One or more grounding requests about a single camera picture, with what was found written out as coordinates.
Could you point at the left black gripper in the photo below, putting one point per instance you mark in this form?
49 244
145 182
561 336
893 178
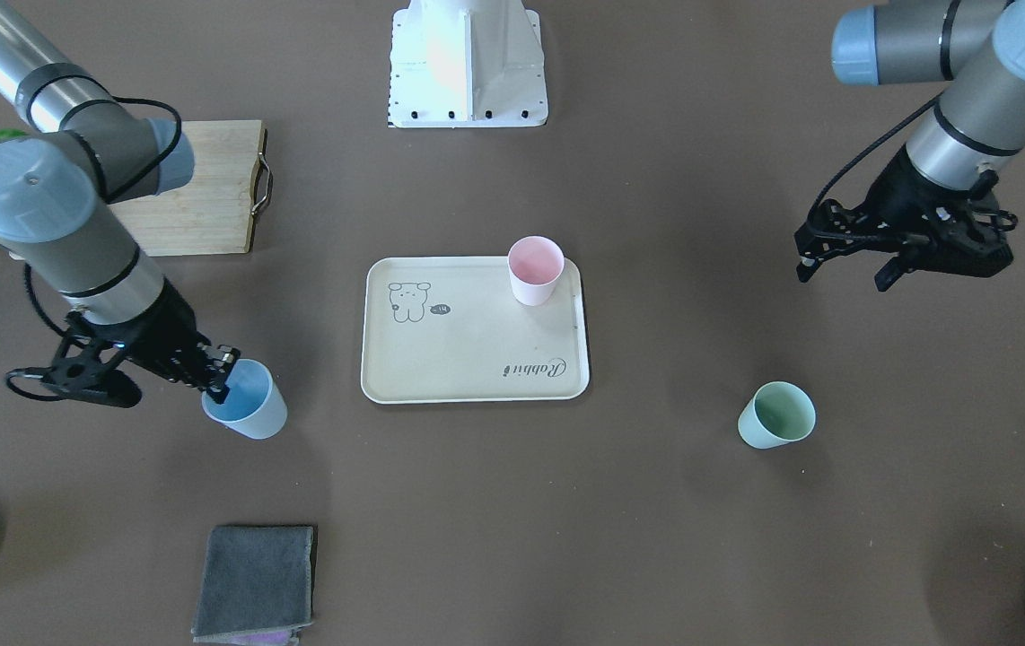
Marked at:
897 199

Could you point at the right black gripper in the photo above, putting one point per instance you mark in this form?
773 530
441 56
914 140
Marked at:
166 333

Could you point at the blue cup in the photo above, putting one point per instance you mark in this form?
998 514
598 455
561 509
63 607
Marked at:
254 406

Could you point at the pink cup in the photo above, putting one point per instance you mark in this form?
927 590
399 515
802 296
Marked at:
535 264

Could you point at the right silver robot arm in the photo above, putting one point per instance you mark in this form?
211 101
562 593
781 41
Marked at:
84 153

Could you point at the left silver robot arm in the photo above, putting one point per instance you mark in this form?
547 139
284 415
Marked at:
976 47

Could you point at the cream rabbit tray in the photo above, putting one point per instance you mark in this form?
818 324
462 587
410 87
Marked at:
448 329

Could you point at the green cup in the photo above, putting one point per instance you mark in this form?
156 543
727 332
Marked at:
778 414

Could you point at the wooden cutting board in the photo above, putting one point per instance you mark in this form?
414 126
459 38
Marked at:
216 212

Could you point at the grey folded cloth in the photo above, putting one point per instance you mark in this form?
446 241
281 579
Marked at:
256 585

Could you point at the left gripper camera mount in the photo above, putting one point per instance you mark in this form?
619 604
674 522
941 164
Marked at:
832 231

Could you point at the black gripper camera mount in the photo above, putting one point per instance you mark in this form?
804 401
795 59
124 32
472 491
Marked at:
85 368

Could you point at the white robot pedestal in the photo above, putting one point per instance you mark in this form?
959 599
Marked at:
467 64

